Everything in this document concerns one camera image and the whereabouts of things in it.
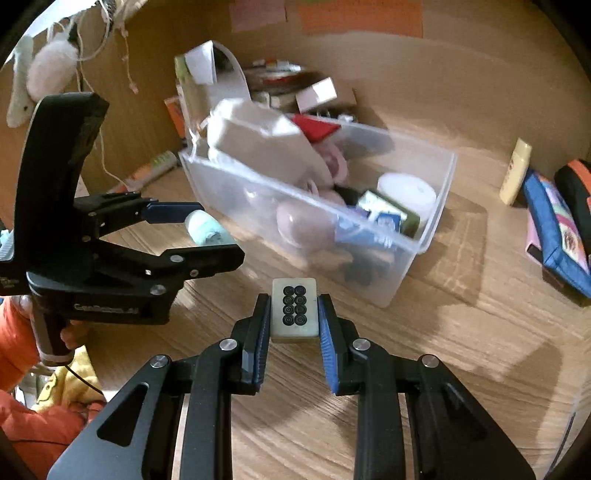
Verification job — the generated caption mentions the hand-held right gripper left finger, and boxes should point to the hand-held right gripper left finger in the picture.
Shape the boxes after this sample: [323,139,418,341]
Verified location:
[46,293,273,480]

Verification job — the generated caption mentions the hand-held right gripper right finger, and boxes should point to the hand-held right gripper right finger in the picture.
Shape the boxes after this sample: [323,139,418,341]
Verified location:
[316,293,539,480]

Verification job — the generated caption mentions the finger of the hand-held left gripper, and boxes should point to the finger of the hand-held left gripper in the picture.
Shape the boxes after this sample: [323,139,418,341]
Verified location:
[99,244,245,281]
[76,191,206,241]

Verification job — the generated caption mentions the pale green tape roll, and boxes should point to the pale green tape roll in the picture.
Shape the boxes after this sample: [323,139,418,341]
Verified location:
[185,210,237,248]

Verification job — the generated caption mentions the mahjong tile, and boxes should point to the mahjong tile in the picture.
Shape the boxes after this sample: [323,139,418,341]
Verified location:
[270,278,320,344]

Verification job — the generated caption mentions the clear plastic storage box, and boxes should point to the clear plastic storage box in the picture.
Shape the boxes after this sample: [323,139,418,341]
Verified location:
[179,108,458,309]

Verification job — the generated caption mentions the blue snack packet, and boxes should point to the blue snack packet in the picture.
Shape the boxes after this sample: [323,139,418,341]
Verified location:
[335,210,402,250]

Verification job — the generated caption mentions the person's left forearm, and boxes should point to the person's left forearm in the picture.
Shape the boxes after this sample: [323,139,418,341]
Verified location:
[0,295,107,476]

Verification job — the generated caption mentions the person's left hand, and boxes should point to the person's left hand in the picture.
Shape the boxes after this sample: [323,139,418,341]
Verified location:
[60,320,88,352]

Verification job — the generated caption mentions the striped tube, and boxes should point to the striped tube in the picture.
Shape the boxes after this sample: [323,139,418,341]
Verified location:
[113,151,178,192]

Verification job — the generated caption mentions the small orange box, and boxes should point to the small orange box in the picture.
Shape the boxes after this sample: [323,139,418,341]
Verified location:
[164,97,186,138]

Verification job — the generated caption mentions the pink round candle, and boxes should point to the pink round candle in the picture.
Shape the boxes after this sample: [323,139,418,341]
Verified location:
[276,200,338,250]

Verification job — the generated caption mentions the white felt ornament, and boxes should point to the white felt ornament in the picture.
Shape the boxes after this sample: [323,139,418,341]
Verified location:
[7,36,36,128]

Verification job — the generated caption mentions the white crumpled bag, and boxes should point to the white crumpled bag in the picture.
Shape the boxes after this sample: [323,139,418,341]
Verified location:
[205,99,335,185]

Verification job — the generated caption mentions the white fluffy ball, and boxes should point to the white fluffy ball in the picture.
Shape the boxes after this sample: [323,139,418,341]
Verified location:
[28,39,78,101]

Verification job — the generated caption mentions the green box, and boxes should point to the green box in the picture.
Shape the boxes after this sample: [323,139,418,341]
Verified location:
[355,190,421,238]

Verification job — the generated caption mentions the dark green hand tool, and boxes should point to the dark green hand tool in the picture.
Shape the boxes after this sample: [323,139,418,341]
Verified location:
[335,182,365,206]

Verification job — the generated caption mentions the white curved stand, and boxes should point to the white curved stand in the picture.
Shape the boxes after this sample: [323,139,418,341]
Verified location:
[174,40,252,112]

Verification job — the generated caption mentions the white round container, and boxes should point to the white round container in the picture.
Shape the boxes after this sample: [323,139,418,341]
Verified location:
[376,172,437,217]

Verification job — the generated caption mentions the red cloth item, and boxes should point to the red cloth item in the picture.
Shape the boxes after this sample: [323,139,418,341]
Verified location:
[292,114,342,145]

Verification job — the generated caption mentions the stack of books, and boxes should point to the stack of books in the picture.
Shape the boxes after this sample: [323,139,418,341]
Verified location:
[245,58,315,108]

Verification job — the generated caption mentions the yellow cloth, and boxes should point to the yellow cloth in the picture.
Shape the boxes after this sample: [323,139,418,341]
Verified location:
[34,348,105,412]

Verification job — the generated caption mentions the small white box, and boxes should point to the small white box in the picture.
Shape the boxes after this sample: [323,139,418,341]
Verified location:
[295,78,338,114]

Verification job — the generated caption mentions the bunch of keys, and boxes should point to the bunch of keys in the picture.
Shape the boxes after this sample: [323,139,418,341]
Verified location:
[318,108,357,124]

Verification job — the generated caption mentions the pink sticky note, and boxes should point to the pink sticky note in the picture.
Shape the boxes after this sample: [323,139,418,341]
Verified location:
[229,0,287,32]

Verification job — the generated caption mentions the pink flat case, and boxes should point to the pink flat case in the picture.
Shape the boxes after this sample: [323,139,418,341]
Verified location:
[525,215,548,266]

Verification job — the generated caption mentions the blue patchwork pouch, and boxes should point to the blue patchwork pouch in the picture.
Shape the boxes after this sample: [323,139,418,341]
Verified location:
[522,168,591,298]

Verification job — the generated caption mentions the cream bottle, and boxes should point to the cream bottle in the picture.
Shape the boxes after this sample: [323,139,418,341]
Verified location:
[499,137,533,206]

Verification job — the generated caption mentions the orange sticky note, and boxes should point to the orange sticky note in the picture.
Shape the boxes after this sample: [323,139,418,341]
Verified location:
[299,0,424,38]

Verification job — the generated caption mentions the black case with orange zipper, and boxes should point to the black case with orange zipper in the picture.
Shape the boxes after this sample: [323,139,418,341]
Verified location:
[554,159,591,217]

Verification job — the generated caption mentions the black cable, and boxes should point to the black cable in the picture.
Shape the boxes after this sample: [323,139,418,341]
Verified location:
[65,364,108,398]

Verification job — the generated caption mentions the white hanging cord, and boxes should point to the white hanging cord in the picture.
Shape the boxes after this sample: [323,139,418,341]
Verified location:
[76,0,141,95]

